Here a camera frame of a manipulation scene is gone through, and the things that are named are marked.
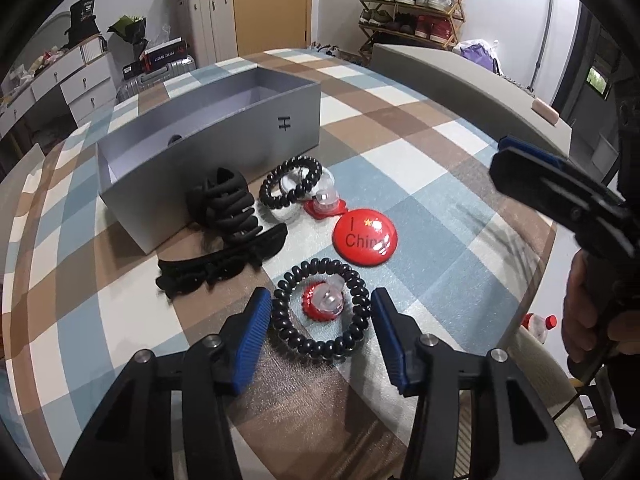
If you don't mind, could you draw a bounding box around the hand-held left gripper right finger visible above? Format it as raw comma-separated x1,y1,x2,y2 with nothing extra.
371,287,583,480

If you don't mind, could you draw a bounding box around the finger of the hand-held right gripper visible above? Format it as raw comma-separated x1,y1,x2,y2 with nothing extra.
489,151,638,249
497,136,623,204

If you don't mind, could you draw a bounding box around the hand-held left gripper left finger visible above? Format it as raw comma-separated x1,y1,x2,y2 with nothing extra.
60,287,273,480

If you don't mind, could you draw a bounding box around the black spiral hair tie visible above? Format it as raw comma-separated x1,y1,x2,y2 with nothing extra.
259,156,322,209
270,258,372,361

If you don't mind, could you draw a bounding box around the red ring with clear top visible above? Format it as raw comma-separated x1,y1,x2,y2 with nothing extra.
301,281,347,322
303,187,348,220

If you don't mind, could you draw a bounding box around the red round pin badge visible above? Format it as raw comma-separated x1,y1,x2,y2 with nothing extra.
333,207,396,262

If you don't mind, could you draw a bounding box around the black hair claw clip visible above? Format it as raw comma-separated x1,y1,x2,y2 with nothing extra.
186,166,263,251

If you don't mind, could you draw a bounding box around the grey cardboard box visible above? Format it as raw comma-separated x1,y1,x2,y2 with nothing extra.
96,69,321,256

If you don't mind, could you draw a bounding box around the person's right hand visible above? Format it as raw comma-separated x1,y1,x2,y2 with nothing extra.
561,250,640,361

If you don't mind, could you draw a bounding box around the small pink case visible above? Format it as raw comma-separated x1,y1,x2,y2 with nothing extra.
531,97,560,125

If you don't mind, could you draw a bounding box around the purple bag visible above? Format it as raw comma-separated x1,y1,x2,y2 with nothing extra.
452,39,501,73

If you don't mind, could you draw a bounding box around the long black pole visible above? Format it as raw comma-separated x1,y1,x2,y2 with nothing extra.
530,0,556,93

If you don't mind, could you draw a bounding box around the plastic bottle with red cap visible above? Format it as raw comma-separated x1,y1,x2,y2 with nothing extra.
521,312,557,345

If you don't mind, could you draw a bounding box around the wooden shoe rack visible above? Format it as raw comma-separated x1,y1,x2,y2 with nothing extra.
356,0,468,51

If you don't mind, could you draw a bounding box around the wooden door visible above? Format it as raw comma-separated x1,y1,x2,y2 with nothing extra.
230,0,315,56

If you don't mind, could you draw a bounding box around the silver suitcase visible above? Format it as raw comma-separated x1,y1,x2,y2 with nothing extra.
117,57,198,103

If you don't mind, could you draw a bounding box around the black box with red print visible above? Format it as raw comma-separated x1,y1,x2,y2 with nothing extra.
140,40,191,68

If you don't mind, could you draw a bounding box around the white dresser with drawers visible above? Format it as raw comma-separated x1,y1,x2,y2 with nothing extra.
0,50,118,131

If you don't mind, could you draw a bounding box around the white suitcase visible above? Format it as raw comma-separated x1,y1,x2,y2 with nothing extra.
176,0,238,68

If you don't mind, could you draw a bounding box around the dark green bouquet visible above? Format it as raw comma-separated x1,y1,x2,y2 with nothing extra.
107,15,149,58

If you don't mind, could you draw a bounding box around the clutter pile on dresser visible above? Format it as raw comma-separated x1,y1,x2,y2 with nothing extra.
10,47,66,81

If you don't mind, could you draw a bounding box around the black paper bag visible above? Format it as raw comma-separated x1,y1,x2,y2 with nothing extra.
65,0,103,46

